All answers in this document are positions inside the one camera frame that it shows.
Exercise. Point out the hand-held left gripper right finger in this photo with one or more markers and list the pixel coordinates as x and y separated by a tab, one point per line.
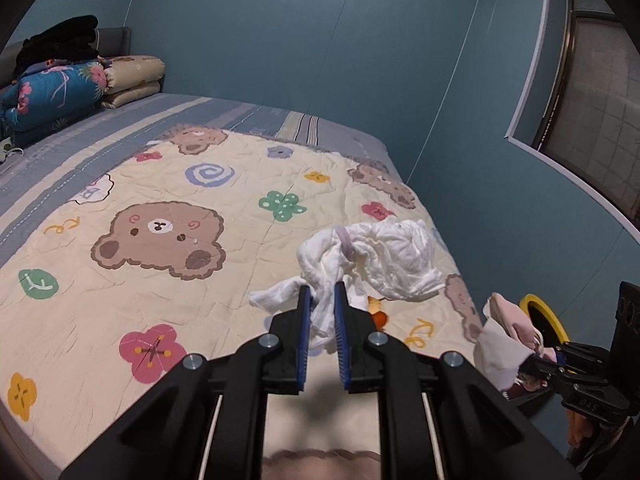
341	340

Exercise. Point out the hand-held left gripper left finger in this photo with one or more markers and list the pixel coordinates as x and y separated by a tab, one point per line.
302	340

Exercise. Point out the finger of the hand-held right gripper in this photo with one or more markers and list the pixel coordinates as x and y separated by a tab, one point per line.
582	355
555	377

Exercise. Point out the yellow rimmed bin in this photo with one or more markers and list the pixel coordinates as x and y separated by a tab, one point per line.
550	311

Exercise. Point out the pink cloth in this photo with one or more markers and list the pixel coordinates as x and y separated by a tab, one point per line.
515	320

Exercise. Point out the white cloth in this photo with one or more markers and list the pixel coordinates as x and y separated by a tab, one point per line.
322	260

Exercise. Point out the cream bear printed blanket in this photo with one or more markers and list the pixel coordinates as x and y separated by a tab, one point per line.
150	310

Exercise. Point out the white framed window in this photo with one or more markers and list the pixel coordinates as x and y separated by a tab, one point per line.
600	110

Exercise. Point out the beige folded blanket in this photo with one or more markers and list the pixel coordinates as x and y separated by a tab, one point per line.
135	80

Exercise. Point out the blue floral quilt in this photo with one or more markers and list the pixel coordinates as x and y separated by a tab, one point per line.
50	90

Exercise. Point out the black clothing pile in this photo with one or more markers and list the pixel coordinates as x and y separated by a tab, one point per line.
60	40

